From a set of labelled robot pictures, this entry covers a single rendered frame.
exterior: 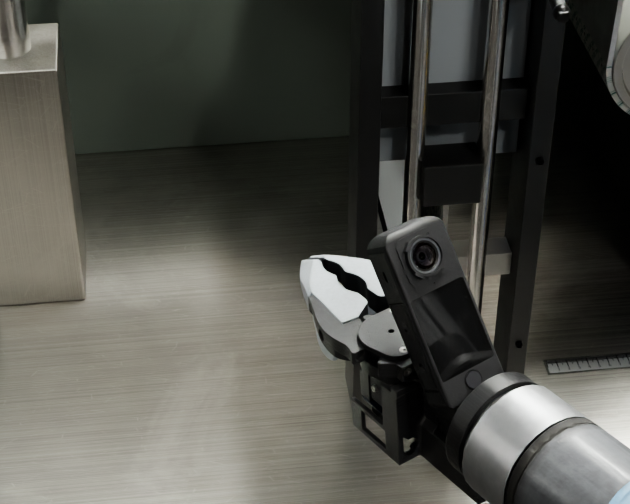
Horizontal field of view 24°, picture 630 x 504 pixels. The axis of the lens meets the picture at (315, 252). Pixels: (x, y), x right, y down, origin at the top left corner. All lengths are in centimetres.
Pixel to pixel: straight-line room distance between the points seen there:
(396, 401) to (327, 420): 44
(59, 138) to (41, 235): 11
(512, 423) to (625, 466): 7
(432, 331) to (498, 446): 8
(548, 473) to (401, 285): 14
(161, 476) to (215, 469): 5
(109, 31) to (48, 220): 28
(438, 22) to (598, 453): 45
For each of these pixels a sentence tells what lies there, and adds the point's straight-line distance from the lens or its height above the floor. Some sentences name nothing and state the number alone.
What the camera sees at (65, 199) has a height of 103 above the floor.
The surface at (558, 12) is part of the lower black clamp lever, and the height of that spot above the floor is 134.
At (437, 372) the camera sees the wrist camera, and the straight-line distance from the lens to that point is 88.
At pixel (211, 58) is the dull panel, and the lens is 165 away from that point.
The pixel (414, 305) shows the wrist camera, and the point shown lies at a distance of 87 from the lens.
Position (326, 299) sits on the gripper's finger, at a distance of 96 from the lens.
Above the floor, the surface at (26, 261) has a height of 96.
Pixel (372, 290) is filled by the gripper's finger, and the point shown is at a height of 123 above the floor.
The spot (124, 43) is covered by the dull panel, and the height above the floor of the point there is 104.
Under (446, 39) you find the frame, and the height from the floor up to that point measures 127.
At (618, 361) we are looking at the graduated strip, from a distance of 144.
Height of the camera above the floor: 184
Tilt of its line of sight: 38 degrees down
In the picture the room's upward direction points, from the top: straight up
